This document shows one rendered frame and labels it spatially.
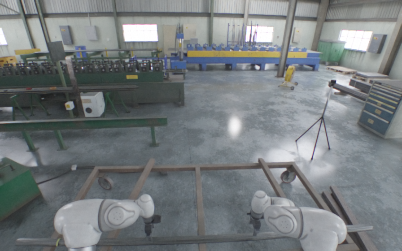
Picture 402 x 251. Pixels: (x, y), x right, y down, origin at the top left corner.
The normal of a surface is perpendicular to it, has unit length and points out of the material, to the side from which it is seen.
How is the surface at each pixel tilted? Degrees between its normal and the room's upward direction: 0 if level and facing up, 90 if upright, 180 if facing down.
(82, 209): 16
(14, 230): 0
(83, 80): 90
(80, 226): 49
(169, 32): 90
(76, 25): 90
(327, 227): 40
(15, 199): 90
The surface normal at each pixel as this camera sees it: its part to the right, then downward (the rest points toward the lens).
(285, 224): -0.29, -0.26
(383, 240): 0.01, -0.89
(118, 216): 0.25, -0.34
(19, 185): 0.92, 0.18
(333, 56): 0.10, 0.52
